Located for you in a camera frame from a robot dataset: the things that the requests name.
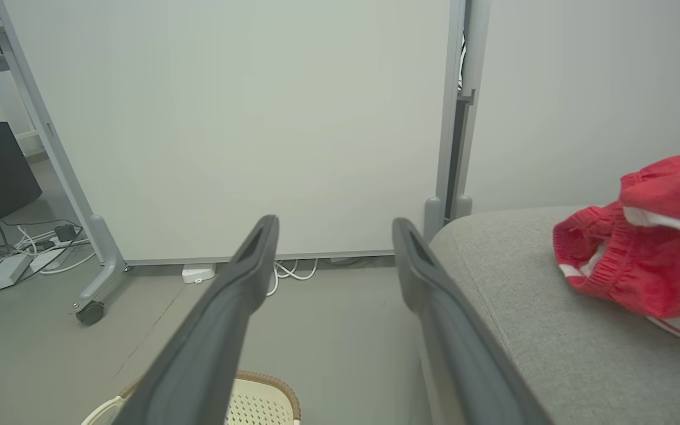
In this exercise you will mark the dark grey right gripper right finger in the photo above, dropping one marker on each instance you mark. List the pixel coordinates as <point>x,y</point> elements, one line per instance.
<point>458,342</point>

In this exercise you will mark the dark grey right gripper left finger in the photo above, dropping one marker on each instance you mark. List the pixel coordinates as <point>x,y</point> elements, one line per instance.
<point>210,342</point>

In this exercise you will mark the red and white garment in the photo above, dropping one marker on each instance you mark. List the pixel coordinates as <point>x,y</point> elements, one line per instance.
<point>659,265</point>

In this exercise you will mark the cream plastic laundry basket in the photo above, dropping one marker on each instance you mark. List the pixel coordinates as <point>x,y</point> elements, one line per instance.
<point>263,404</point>

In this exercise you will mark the grey fabric sofa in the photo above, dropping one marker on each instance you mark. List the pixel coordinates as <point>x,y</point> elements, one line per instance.
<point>552,354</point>

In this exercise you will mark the black power adapter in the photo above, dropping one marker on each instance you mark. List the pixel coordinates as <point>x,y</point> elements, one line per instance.
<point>65,232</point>

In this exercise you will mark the white partition panel on casters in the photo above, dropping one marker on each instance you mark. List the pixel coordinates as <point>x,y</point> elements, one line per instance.
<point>228,118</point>

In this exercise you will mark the white partition panel grey frame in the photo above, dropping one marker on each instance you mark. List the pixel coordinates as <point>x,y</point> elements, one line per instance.
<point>582,88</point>

